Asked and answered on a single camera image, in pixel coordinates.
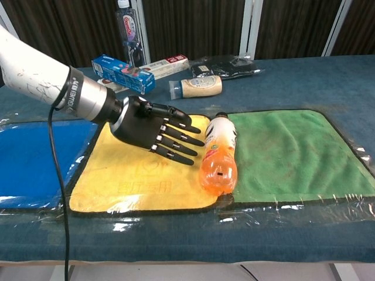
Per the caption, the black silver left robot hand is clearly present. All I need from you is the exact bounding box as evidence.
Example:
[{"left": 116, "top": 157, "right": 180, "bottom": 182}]
[{"left": 110, "top": 95, "right": 205, "bottom": 167}]

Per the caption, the clear plastic sheet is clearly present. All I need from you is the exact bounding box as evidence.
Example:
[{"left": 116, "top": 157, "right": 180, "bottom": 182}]
[{"left": 0, "top": 110, "right": 375, "bottom": 232}]

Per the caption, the white red cookie box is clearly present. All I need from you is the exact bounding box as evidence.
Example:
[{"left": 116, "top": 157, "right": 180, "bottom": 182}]
[{"left": 138, "top": 54, "right": 190, "bottom": 81}]

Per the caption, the blue cookie box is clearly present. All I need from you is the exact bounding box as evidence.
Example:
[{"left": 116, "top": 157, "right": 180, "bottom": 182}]
[{"left": 91, "top": 54, "right": 156, "bottom": 95}]

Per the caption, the orange drink bottle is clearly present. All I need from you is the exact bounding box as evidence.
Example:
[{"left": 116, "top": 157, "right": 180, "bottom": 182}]
[{"left": 199, "top": 111, "right": 238, "bottom": 197}]

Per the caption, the yellow cloth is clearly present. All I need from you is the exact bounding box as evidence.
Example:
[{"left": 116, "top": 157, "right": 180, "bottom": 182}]
[{"left": 68, "top": 114, "right": 221, "bottom": 218}]

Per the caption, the white frame post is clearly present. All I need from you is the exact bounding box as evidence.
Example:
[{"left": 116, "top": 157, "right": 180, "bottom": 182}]
[
  {"left": 242, "top": 0, "right": 266, "bottom": 61},
  {"left": 137, "top": 0, "right": 152, "bottom": 64},
  {"left": 321, "top": 0, "right": 357, "bottom": 57},
  {"left": 0, "top": 11, "right": 13, "bottom": 36}
]

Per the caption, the cream sauce squeeze bottle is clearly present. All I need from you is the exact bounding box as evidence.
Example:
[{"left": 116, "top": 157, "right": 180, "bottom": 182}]
[{"left": 168, "top": 74, "right": 223, "bottom": 101}]

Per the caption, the black item in plastic bag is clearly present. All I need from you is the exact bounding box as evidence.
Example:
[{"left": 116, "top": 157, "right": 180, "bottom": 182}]
[{"left": 188, "top": 55, "right": 266, "bottom": 81}]

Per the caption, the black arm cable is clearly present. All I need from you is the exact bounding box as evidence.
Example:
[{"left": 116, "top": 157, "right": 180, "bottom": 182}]
[{"left": 47, "top": 67, "right": 77, "bottom": 281}]

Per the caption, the green cloth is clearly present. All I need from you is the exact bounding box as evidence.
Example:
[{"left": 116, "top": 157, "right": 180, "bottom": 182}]
[{"left": 218, "top": 108, "right": 375, "bottom": 206}]

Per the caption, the small white cookie box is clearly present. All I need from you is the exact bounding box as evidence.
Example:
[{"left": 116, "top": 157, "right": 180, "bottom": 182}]
[{"left": 97, "top": 77, "right": 130, "bottom": 94}]

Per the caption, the clear water bottle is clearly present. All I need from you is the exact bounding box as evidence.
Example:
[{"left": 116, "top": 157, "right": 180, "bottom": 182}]
[{"left": 114, "top": 0, "right": 146, "bottom": 68}]

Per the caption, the blue cloth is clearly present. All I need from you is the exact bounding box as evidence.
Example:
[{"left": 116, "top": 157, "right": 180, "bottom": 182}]
[{"left": 0, "top": 120, "right": 100, "bottom": 210}]

